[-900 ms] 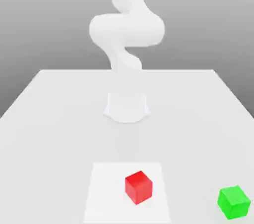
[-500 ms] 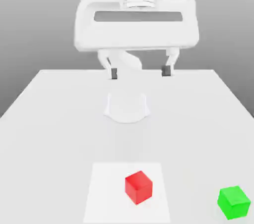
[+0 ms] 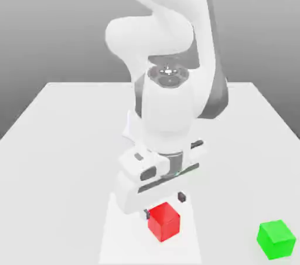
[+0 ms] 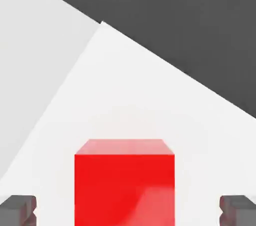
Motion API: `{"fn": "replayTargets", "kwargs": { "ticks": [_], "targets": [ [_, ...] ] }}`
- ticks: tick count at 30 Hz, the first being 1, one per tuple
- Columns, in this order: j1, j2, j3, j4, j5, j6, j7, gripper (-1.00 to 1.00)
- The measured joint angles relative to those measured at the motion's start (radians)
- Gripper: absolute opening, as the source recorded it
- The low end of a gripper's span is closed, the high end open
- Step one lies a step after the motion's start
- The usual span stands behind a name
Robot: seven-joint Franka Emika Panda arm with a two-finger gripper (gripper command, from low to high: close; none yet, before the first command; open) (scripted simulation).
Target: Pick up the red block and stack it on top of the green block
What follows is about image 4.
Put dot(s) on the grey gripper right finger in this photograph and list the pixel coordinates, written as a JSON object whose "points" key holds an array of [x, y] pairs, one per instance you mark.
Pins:
{"points": [[239, 213]]}

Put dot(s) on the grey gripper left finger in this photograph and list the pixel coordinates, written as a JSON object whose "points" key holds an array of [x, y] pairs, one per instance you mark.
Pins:
{"points": [[17, 212]]}

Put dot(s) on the small red cube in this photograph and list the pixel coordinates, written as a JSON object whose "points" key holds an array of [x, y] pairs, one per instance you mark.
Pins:
{"points": [[124, 186]]}

